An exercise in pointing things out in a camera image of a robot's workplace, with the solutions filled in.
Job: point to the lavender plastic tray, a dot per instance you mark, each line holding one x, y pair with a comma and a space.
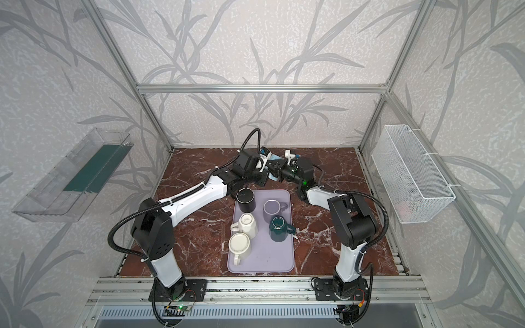
267, 256

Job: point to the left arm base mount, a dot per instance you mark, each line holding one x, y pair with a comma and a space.
183, 290

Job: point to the light blue mug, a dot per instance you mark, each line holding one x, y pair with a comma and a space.
270, 160

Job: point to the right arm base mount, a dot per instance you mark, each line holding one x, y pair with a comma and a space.
335, 290

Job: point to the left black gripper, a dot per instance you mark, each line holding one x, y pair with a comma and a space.
262, 181

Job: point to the cream round mug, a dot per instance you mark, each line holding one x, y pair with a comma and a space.
240, 247

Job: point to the black enamel mug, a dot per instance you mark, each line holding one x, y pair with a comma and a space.
246, 200

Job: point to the lavender mug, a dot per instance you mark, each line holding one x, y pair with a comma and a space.
273, 208

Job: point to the clear acrylic wall shelf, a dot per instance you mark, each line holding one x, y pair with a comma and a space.
67, 191

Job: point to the white faceted mug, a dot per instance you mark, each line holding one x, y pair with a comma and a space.
246, 225

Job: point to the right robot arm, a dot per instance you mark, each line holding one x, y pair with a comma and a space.
360, 220

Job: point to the white wire mesh basket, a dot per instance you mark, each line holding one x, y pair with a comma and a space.
416, 188

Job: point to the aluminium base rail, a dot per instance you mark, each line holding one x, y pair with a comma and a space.
258, 290

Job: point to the dark green mug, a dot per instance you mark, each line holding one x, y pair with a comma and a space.
279, 229

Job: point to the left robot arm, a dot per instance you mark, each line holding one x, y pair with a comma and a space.
154, 222

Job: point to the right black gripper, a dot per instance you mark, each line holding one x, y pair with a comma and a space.
279, 165

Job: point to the aluminium cage frame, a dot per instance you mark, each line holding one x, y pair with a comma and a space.
506, 266

